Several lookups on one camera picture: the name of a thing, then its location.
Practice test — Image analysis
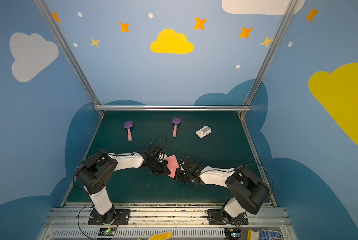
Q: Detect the pink square paper sheet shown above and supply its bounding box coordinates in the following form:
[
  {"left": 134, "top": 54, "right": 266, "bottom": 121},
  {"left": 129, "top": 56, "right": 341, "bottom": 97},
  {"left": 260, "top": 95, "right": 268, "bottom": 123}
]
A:
[{"left": 166, "top": 155, "right": 179, "bottom": 179}]

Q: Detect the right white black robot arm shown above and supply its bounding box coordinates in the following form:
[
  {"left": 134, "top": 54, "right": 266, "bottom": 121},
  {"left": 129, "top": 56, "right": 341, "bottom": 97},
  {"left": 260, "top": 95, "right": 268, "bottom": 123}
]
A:
[{"left": 169, "top": 156, "right": 271, "bottom": 223}]

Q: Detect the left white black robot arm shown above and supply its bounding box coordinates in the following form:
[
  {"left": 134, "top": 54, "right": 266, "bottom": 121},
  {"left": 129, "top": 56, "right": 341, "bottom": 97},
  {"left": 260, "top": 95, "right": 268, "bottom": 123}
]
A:
[{"left": 74, "top": 144, "right": 172, "bottom": 226}]

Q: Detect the white small plastic device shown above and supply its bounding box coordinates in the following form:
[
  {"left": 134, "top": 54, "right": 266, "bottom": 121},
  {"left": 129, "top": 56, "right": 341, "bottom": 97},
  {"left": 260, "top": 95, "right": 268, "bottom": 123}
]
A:
[{"left": 195, "top": 126, "right": 212, "bottom": 139}]

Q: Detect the right purple pink spatula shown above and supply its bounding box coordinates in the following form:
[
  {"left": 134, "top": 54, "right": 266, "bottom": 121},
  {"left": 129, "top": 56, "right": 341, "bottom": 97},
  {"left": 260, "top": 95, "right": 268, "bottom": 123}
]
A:
[{"left": 172, "top": 117, "right": 181, "bottom": 138}]

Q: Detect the purple pink spatula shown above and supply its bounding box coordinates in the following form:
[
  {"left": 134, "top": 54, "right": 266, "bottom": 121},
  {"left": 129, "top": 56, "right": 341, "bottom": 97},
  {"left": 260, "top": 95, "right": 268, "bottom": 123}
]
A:
[
  {"left": 172, "top": 117, "right": 181, "bottom": 138},
  {"left": 124, "top": 121, "right": 134, "bottom": 142}
]

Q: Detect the left purple pink spatula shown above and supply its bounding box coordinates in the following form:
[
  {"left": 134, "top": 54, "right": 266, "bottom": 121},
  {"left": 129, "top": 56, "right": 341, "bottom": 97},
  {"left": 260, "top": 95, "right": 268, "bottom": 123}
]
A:
[{"left": 124, "top": 121, "right": 134, "bottom": 142}]

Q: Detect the yellow glove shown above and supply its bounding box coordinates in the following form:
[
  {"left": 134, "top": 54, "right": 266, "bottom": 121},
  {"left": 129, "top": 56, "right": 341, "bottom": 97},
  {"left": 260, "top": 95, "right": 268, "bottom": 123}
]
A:
[{"left": 147, "top": 231, "right": 173, "bottom": 240}]

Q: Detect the right green circuit board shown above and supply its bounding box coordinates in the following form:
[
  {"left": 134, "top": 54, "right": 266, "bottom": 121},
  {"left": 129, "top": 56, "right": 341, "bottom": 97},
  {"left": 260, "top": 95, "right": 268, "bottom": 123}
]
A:
[{"left": 224, "top": 228, "right": 241, "bottom": 240}]

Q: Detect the green circuit board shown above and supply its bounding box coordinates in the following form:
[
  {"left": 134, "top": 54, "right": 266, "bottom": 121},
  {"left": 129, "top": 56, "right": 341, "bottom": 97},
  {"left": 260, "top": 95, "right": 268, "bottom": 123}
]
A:
[
  {"left": 98, "top": 228, "right": 117, "bottom": 236},
  {"left": 224, "top": 228, "right": 241, "bottom": 240}
]

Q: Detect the left green circuit board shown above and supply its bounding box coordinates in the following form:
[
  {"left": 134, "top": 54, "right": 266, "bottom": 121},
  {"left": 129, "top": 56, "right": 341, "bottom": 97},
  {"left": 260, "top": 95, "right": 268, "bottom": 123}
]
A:
[{"left": 98, "top": 228, "right": 117, "bottom": 236}]

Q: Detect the blue white glove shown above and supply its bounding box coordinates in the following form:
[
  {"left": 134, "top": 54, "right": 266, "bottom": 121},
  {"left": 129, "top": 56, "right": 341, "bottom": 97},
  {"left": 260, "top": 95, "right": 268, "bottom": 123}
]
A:
[{"left": 247, "top": 229, "right": 283, "bottom": 240}]

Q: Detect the aluminium front rail base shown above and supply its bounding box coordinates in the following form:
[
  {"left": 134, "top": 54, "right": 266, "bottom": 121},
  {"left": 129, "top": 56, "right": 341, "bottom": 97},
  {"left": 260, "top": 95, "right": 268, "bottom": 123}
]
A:
[{"left": 38, "top": 203, "right": 297, "bottom": 240}]

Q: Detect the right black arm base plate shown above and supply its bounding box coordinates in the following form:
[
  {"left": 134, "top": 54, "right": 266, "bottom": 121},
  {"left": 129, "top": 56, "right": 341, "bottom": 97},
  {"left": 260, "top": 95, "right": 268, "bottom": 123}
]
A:
[{"left": 205, "top": 209, "right": 248, "bottom": 225}]

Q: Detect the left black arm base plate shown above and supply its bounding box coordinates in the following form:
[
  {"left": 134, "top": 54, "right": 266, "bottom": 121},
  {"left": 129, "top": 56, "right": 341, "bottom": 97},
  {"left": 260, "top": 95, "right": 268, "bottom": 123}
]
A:
[{"left": 88, "top": 209, "right": 131, "bottom": 226}]

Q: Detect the horizontal aluminium frame bar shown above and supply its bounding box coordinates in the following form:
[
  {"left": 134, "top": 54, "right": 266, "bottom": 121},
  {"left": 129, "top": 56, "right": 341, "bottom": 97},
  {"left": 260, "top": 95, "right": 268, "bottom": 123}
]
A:
[{"left": 94, "top": 105, "right": 251, "bottom": 112}]

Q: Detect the left aluminium frame post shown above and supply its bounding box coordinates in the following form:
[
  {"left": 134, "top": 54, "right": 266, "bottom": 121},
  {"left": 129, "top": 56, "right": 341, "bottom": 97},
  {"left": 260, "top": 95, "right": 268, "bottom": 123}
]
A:
[{"left": 33, "top": 0, "right": 101, "bottom": 106}]

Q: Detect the aluminium frame post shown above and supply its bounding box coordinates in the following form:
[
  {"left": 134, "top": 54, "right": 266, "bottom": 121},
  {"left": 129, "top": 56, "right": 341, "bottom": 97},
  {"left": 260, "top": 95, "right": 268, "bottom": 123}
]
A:
[
  {"left": 33, "top": 0, "right": 101, "bottom": 106},
  {"left": 239, "top": 0, "right": 298, "bottom": 120}
]

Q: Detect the right aluminium frame post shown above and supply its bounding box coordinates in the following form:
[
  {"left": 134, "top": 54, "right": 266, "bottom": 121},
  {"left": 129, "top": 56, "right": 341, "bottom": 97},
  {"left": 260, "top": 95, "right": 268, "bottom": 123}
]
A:
[{"left": 239, "top": 0, "right": 298, "bottom": 120}]

